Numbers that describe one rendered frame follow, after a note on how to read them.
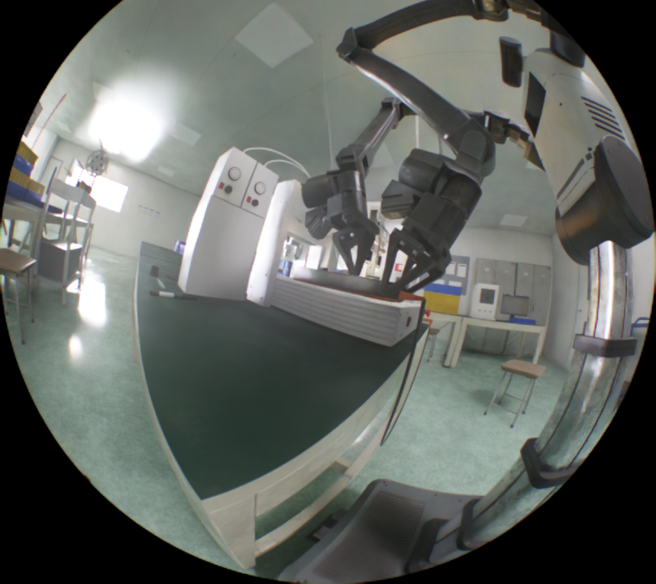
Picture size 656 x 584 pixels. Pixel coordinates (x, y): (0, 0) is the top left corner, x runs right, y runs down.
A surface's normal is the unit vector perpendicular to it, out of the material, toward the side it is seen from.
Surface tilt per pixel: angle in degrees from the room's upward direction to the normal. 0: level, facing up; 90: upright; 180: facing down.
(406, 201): 90
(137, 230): 90
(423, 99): 112
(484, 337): 90
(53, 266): 90
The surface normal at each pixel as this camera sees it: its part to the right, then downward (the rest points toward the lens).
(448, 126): -0.76, 0.14
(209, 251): 0.81, 0.10
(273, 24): -0.21, 0.97
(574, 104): -0.92, -0.11
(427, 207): -0.62, -0.24
